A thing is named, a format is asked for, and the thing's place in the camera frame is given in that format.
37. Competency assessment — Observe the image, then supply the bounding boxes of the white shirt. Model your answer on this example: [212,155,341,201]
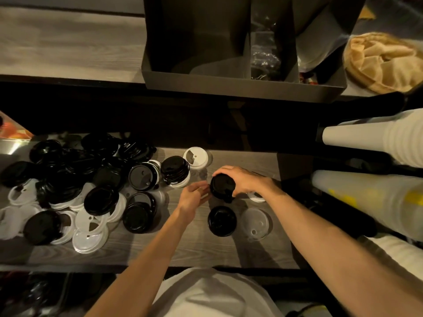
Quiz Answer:
[148,267,285,317]

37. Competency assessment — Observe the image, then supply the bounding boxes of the translucent yellow print cup stack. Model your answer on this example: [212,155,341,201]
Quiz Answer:
[311,170,423,243]

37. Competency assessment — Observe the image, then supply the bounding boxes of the clear plastic lids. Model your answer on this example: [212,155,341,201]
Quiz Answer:
[240,207,270,242]

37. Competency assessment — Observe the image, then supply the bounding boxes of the person's left hand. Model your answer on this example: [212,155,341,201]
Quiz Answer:
[175,181,212,226]

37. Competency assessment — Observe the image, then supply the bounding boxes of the grey foil pouch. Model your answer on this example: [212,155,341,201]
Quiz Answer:
[296,6,351,73]

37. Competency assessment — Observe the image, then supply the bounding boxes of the green sleeved white cup stack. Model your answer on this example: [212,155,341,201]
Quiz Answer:
[363,234,423,281]

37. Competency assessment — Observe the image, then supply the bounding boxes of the clear plastic bag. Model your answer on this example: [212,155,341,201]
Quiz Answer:
[250,13,282,81]

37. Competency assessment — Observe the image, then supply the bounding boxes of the pile of mixed cup lids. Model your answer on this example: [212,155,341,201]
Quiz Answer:
[0,132,163,254]

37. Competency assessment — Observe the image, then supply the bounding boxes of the tan crumpled paper bundle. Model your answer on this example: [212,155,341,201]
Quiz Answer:
[342,32,423,95]

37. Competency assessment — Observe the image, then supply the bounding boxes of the dark metal organizer box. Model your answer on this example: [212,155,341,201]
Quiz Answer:
[141,0,367,103]

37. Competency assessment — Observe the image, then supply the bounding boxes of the person's left forearm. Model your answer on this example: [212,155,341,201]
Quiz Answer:
[85,209,194,317]

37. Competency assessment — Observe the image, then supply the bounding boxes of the person's right forearm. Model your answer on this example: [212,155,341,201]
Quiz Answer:
[264,184,423,317]

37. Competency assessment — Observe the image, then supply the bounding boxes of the person's right hand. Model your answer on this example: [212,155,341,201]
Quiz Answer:
[211,165,282,203]

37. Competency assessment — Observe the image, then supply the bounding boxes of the white paper cup stack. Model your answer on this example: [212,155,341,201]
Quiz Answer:
[317,108,423,169]

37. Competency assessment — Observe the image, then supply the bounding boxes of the stack of black lids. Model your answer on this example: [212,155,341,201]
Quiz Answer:
[160,155,191,188]

